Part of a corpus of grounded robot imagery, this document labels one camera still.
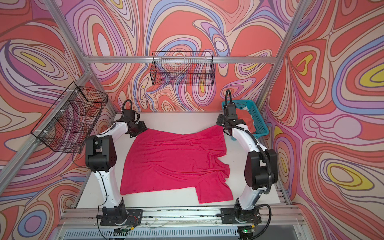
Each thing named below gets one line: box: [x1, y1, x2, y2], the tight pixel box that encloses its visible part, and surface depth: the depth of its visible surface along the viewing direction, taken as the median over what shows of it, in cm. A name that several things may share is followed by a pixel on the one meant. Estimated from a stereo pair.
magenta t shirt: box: [120, 125, 234, 204], surface depth 93 cm
